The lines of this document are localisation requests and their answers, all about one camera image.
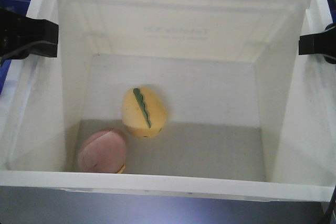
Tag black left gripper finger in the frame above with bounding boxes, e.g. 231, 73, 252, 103
1, 8, 58, 65

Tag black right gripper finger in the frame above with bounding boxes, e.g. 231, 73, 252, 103
298, 23, 335, 63

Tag yellow egg plush green stripe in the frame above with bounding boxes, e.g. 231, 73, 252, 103
122, 87, 168, 138

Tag white plastic tote box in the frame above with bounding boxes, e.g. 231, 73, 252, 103
1, 0, 335, 201

